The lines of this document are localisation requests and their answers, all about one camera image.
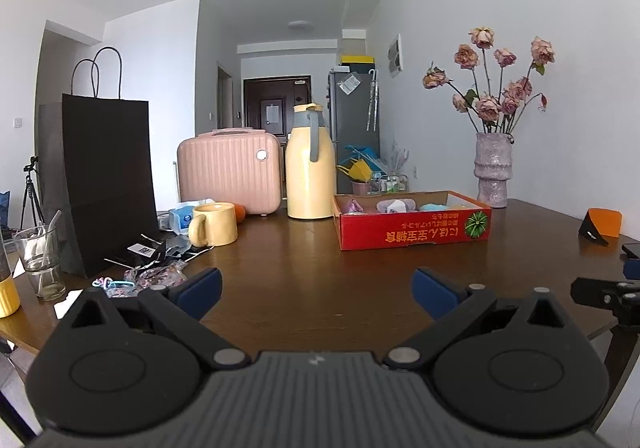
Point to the paper notice on door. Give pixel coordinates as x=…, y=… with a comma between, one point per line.
x=273, y=114

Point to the purple satin scrunchie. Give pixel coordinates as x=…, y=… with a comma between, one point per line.
x=354, y=206

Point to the black card with white label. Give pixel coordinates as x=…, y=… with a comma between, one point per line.
x=142, y=250

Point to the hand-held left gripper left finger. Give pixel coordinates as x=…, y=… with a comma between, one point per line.
x=197, y=290

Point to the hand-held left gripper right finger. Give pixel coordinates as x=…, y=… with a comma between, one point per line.
x=435, y=290

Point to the orange and black box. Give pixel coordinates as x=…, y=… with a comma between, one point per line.
x=607, y=223

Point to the lavender fuzzy headband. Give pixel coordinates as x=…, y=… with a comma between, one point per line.
x=382, y=206

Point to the silver foil wrapper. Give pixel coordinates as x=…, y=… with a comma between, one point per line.
x=187, y=250

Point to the red cardboard box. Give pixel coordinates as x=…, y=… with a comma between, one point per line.
x=410, y=230

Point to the dark brown door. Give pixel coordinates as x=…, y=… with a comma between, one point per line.
x=255, y=108

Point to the white dried branches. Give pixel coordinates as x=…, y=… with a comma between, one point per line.
x=400, y=158

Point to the paper sheet on refrigerator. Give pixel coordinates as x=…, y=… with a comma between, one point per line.
x=348, y=84

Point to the clear glass cup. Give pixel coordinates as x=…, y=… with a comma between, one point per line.
x=40, y=263

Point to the orange fruit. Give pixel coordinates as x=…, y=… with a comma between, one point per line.
x=240, y=213

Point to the clear folded umbrella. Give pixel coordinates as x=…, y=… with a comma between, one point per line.
x=372, y=103

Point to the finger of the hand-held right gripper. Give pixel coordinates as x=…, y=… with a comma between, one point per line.
x=610, y=300
x=633, y=269

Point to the white crumpled tissue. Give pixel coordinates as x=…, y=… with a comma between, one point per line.
x=70, y=304

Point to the grey refrigerator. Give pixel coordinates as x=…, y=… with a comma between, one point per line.
x=352, y=128

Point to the pink and blue plastic links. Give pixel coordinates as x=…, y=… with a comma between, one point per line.
x=115, y=284

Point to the light blue soft toy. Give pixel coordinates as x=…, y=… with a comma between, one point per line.
x=432, y=207

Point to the small pink pot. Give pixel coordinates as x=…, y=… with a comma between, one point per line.
x=360, y=188

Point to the black camera tripod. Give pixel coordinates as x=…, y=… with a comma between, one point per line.
x=31, y=193

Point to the black paper bag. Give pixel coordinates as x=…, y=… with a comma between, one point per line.
x=107, y=178

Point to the pink ribbed suitcase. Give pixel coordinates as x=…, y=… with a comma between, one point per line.
x=227, y=173

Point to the blue and yellow plastic toy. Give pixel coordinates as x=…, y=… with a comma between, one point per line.
x=357, y=163

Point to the dried pink roses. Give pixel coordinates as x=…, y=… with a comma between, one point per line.
x=487, y=105

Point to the green small bottles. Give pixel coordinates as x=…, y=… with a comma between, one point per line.
x=392, y=185

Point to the yellow box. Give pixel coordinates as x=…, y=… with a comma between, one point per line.
x=357, y=60

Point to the yellow ceramic mug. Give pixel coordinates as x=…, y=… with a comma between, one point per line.
x=217, y=223

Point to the yellow bottomed bottle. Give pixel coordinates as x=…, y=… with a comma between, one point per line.
x=7, y=293

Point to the lilac ceramic vase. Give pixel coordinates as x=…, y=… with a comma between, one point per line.
x=494, y=168

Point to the black phone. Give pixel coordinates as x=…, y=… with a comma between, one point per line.
x=632, y=250

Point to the white wall panel box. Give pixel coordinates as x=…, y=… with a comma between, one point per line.
x=395, y=55

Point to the floral plastic wrapper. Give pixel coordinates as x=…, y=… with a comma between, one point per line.
x=160, y=277

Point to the yellow thermos jug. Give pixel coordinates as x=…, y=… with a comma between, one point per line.
x=307, y=183

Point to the round ceiling lamp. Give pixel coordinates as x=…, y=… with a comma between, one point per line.
x=300, y=24

